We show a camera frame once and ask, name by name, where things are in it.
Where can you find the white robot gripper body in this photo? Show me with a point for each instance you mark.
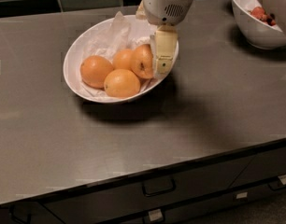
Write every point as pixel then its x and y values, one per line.
pixel 164 7

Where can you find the left dark cabinet door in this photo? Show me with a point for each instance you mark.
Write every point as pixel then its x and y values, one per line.
pixel 27 213

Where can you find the white paper liner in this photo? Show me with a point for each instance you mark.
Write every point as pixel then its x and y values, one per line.
pixel 115 65

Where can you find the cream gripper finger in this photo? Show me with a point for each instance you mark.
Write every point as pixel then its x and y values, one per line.
pixel 163 44
pixel 140 13

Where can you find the black drawer handle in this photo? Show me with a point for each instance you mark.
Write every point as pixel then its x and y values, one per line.
pixel 158 186

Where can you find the lower dark drawer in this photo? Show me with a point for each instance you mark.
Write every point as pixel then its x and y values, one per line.
pixel 183 212

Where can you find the back small orange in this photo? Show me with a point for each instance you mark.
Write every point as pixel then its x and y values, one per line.
pixel 122 59

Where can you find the red fruit in bowl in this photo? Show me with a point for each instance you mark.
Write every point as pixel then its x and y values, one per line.
pixel 260 14

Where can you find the dark drawer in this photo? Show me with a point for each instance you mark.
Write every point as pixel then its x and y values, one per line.
pixel 263 166
pixel 184 194
pixel 183 212

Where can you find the white oval bowl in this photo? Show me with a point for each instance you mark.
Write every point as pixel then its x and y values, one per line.
pixel 77 50

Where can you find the upper dark drawer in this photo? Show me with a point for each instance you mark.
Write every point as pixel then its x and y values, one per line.
pixel 184 194

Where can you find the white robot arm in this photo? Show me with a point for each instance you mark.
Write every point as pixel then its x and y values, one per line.
pixel 276 7

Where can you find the white fruit bowl right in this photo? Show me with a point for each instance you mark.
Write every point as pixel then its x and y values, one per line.
pixel 258 34

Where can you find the right dark drawer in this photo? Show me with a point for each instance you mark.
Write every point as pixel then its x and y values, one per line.
pixel 263 166

